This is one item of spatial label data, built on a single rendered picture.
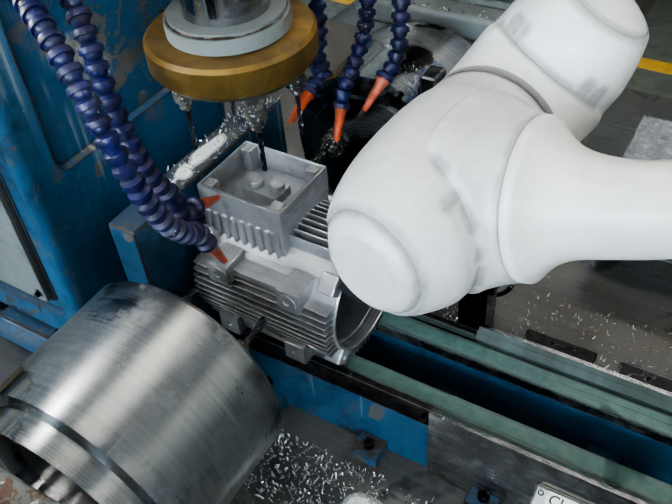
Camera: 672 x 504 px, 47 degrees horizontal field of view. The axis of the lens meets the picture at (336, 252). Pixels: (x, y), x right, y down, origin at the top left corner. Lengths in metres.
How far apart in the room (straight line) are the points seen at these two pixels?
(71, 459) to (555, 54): 0.50
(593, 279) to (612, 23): 0.79
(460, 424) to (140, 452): 0.39
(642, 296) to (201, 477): 0.79
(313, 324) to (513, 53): 0.46
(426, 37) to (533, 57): 0.61
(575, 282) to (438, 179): 0.87
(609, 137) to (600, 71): 1.06
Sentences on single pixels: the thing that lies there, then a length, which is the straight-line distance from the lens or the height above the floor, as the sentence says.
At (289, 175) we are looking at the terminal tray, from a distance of 0.98.
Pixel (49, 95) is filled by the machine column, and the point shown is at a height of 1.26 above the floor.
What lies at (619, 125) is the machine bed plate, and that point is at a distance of 1.65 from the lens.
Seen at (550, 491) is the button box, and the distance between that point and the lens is 0.73.
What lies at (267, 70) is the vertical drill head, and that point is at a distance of 0.77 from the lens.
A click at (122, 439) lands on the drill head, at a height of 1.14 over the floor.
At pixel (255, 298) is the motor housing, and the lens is 0.94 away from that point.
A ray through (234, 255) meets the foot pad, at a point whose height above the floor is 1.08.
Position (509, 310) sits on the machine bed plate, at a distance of 1.23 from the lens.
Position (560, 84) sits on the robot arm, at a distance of 0.55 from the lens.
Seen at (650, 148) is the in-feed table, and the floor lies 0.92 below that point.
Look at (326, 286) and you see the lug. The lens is 0.87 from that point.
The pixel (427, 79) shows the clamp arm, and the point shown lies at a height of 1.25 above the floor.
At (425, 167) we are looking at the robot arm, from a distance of 0.44.
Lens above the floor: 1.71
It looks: 43 degrees down
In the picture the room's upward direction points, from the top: 5 degrees counter-clockwise
